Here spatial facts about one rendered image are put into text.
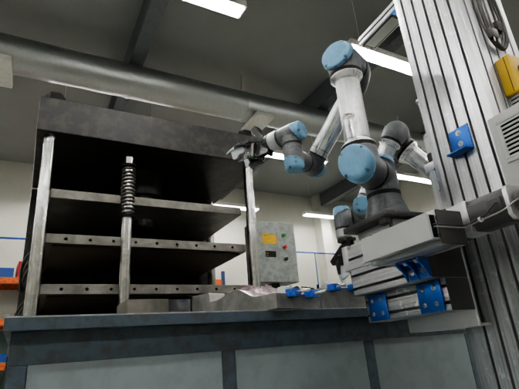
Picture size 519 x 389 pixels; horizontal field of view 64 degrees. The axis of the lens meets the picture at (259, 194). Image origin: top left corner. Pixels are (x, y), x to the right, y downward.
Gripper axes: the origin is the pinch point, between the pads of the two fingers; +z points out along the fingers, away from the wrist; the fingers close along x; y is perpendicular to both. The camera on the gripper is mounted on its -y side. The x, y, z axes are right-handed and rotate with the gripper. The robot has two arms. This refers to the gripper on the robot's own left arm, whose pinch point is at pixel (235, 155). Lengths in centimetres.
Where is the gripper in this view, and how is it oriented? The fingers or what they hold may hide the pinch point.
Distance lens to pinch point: 180.7
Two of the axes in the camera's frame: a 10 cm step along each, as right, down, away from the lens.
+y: -0.1, 8.9, -4.5
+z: -7.6, 2.8, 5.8
